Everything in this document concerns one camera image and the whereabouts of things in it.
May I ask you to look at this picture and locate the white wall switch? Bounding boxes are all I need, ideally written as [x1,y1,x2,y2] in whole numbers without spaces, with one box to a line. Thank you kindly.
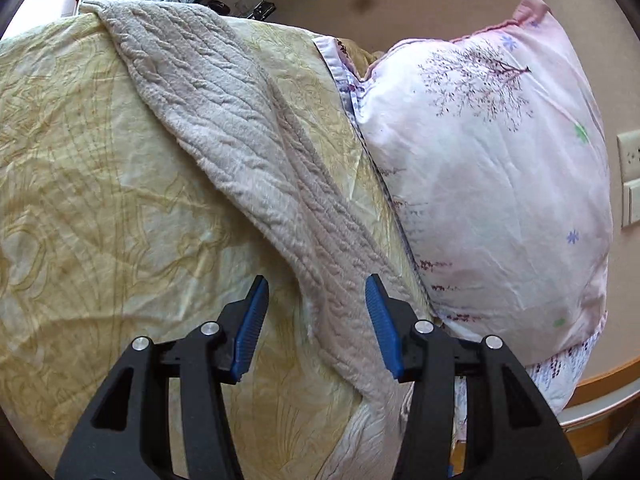
[621,178,640,229]

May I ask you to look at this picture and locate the black binder clips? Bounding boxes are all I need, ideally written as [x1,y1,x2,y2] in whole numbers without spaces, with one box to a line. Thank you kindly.
[207,0,277,22]

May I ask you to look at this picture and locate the wooden bed headboard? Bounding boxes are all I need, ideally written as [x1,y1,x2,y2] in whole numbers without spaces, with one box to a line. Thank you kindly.
[559,357,640,458]

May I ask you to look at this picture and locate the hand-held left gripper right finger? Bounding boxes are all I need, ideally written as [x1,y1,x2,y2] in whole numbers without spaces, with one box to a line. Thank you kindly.
[365,273,584,480]

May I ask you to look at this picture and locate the beige cable-knit sweater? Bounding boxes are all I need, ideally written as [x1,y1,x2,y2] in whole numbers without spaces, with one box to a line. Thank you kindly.
[80,0,457,411]

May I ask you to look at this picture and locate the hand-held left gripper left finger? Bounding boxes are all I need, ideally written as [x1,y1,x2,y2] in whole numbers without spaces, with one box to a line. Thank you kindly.
[55,275,270,480]

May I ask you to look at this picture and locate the pink floral pillow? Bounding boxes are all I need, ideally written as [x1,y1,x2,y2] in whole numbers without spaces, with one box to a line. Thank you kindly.
[357,0,615,366]

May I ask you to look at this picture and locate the yellow patterned duvet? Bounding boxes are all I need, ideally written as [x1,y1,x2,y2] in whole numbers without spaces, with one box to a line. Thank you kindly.
[0,10,468,480]

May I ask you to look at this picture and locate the white wall socket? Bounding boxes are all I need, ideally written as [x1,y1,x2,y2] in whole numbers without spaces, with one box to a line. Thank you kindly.
[617,130,640,182]

